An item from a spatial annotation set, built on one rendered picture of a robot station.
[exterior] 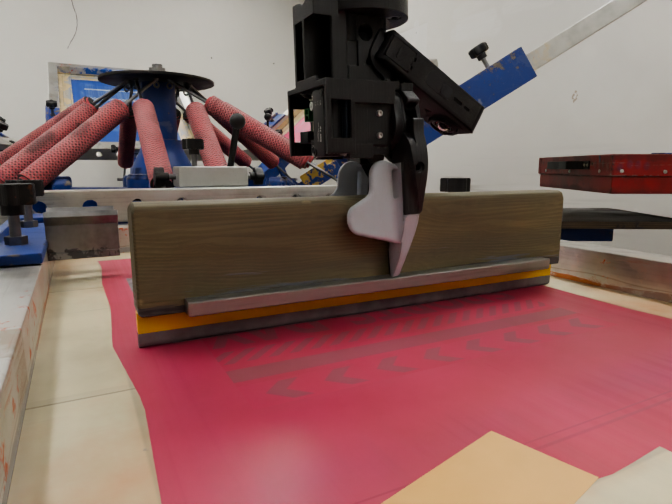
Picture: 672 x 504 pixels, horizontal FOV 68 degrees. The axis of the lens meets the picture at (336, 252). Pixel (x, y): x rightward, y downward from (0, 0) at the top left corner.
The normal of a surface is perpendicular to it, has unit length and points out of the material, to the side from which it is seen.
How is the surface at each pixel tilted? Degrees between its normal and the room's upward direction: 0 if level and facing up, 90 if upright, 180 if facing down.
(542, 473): 0
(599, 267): 90
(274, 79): 90
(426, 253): 90
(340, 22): 90
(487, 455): 0
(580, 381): 0
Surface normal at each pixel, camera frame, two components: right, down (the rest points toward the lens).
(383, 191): 0.46, 0.04
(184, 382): 0.00, -0.99
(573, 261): -0.88, 0.08
